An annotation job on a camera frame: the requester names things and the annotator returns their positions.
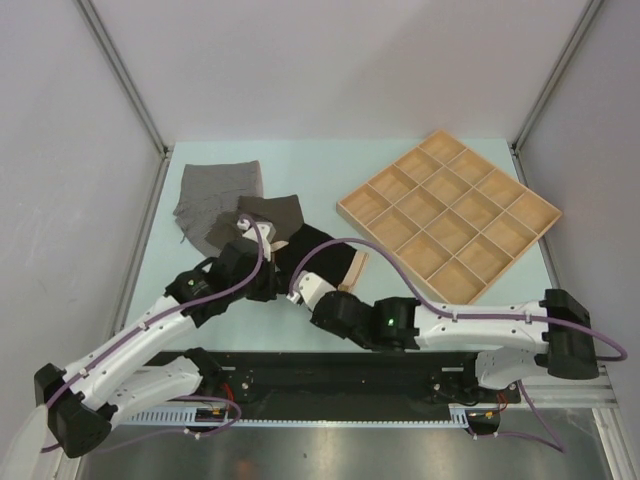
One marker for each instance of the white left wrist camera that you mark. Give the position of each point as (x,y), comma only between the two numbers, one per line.
(262,232)

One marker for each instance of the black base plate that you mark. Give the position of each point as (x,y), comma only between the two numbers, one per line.
(349,385)

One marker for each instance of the wooden compartment tray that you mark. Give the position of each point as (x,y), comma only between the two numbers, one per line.
(454,220)

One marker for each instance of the black underwear beige waistband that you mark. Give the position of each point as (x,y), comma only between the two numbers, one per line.
(341,265)

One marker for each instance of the grey striped underwear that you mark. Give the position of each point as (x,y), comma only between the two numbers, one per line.
(207,191)

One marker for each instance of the grey slotted cable duct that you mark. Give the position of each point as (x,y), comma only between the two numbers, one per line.
(203,416)

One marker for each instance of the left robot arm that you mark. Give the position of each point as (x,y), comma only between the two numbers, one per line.
(88,398)

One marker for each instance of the brown underwear beige waistband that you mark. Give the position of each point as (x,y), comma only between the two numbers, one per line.
(284,213)

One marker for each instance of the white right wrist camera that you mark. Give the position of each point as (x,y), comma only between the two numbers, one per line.
(308,290)

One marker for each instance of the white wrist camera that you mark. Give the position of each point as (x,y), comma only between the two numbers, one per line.
(262,232)
(308,290)

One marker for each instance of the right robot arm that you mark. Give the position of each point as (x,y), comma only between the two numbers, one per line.
(547,336)

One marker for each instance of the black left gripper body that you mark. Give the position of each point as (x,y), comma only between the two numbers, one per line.
(260,288)

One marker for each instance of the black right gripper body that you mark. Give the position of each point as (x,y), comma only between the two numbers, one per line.
(361,340)

